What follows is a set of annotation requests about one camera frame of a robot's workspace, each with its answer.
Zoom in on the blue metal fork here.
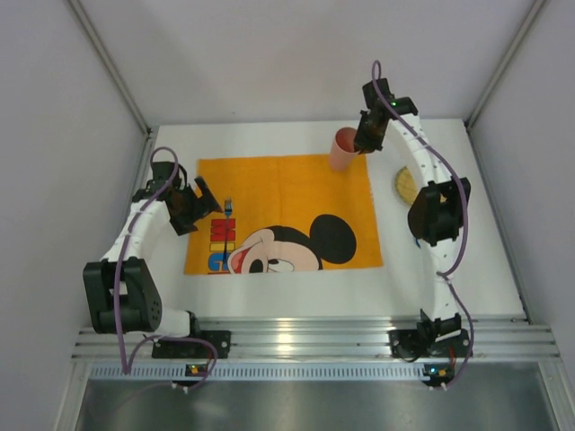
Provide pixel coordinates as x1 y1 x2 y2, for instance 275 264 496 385
223 198 233 263

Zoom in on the pink plastic cup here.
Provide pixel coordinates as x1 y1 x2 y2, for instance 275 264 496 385
329 127 359 172

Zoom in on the yellow woven round plate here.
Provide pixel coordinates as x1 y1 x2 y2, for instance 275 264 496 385
394 166 420 207

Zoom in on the orange cartoon print cloth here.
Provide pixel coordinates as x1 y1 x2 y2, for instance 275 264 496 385
184 154 384 275

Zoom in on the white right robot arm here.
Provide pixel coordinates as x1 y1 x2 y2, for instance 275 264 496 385
354 77 471 321

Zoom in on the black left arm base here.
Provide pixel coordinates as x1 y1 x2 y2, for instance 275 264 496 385
152 330 232 359

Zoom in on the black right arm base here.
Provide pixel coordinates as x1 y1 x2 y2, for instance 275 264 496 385
388 312 471 363

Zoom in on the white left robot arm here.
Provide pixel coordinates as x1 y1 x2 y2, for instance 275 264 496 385
83 162 222 338

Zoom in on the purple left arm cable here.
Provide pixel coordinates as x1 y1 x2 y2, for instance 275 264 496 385
112 145 219 375

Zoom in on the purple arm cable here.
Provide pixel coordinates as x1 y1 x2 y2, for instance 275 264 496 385
370 60 475 391
112 145 219 375

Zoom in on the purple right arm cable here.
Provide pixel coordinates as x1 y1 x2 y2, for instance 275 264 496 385
370 60 475 391

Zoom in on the aluminium mounting rail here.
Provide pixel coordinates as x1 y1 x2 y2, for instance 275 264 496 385
72 319 566 384

